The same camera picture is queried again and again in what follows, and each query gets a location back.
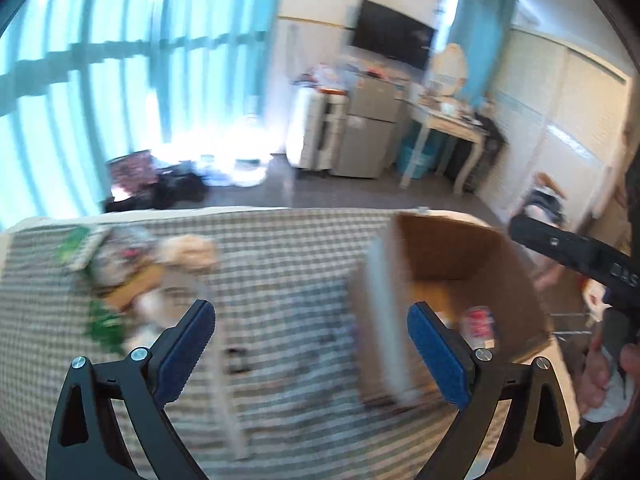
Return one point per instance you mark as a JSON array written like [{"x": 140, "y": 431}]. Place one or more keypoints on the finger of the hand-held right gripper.
[{"x": 545, "y": 240}]

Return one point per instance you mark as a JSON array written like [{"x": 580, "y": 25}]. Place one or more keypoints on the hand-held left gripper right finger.
[{"x": 440, "y": 355}]

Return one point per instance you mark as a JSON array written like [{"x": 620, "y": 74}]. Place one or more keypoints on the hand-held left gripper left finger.
[{"x": 185, "y": 347}]

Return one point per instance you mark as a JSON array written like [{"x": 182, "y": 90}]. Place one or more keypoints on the clear plastic comb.
[{"x": 227, "y": 375}]

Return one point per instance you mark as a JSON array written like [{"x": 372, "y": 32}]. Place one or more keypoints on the cardboard box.
[{"x": 450, "y": 255}]

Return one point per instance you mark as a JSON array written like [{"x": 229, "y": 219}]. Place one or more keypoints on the person's right hand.
[{"x": 592, "y": 380}]

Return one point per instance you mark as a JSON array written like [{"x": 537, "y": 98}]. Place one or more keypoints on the orange and dark item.
[{"x": 547, "y": 195}]

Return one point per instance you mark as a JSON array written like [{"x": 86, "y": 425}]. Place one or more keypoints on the red and white packet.
[{"x": 477, "y": 325}]

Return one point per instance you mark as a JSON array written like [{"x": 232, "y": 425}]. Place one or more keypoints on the small dark item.
[{"x": 237, "y": 360}]

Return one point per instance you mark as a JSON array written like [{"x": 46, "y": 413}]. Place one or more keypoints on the green leafy packet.
[{"x": 105, "y": 327}]

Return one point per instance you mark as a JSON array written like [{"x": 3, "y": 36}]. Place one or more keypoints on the beige plush item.
[{"x": 190, "y": 252}]

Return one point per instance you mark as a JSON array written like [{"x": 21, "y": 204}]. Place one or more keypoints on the white wardrobe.
[{"x": 565, "y": 125}]

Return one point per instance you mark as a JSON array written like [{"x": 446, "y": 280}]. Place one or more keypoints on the grey green checked blanket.
[{"x": 290, "y": 270}]

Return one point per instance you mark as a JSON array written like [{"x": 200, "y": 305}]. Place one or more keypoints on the person's white clothing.
[{"x": 605, "y": 407}]

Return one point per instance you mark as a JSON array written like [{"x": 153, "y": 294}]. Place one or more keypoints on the white mattress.
[{"x": 150, "y": 212}]

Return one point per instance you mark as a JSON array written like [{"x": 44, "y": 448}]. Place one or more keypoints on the green snack packet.
[{"x": 75, "y": 250}]

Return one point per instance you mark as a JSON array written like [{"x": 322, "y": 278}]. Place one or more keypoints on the blue plastic bin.
[{"x": 416, "y": 157}]

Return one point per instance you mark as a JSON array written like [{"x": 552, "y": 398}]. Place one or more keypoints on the white dressing desk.
[{"x": 445, "y": 122}]

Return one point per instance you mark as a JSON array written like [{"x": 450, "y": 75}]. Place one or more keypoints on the black bag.
[{"x": 177, "y": 190}]

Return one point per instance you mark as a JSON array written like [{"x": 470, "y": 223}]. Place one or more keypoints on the polka dot bag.
[{"x": 130, "y": 175}]

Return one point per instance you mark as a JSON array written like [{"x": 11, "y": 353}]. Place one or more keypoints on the large clear water jug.
[{"x": 245, "y": 170}]

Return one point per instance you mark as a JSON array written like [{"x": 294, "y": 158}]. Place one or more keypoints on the oval white mirror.
[{"x": 450, "y": 67}]

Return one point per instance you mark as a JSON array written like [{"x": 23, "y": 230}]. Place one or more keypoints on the grey small fridge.
[{"x": 365, "y": 125}]

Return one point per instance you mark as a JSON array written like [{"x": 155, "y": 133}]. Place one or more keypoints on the turquoise corner curtain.
[{"x": 487, "y": 25}]

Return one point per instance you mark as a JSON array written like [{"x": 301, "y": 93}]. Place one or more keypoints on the white suitcase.
[{"x": 312, "y": 125}]

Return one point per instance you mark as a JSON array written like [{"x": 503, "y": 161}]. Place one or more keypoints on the turquoise window curtain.
[{"x": 125, "y": 75}]

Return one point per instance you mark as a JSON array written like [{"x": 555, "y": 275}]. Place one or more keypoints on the black wall television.
[{"x": 392, "y": 32}]

